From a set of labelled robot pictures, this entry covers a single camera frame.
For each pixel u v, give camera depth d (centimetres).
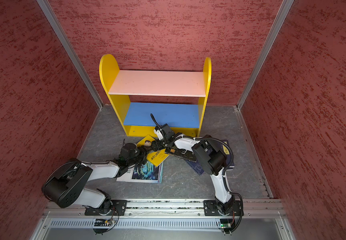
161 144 85
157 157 89
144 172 85
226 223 71
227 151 48
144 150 81
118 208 75
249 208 76
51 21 75
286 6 71
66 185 44
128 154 71
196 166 88
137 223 71
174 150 92
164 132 77
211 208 74
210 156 53
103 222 71
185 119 94
